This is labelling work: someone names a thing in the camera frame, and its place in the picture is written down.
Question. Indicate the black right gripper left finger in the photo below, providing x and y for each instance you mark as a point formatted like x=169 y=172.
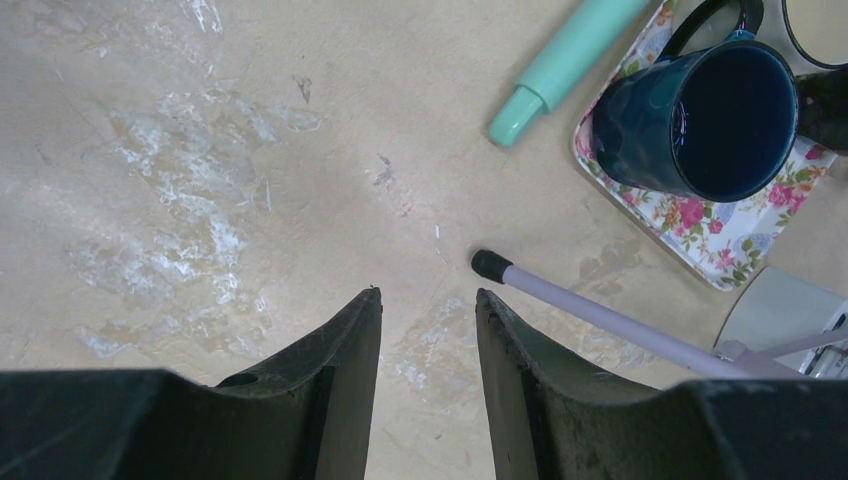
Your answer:
x=303 y=413

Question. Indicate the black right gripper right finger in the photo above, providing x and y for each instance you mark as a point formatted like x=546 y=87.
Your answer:
x=554 y=415

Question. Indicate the dark blue mug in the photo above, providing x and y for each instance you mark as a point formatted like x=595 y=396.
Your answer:
x=716 y=124

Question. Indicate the cream enamel mug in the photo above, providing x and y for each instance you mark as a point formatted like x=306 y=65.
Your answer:
x=811 y=35

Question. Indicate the black cream-lined mug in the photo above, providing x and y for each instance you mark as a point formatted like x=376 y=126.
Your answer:
x=823 y=109

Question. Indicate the lilac music stand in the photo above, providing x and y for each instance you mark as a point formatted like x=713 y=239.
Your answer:
x=733 y=360

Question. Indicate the silver metronome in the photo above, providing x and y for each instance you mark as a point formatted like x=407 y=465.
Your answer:
x=781 y=318

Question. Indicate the floral pattern tray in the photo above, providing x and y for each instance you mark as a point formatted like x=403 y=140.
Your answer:
x=723 y=242

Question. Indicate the teal toy microphone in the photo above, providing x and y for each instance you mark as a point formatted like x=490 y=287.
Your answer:
x=567 y=57

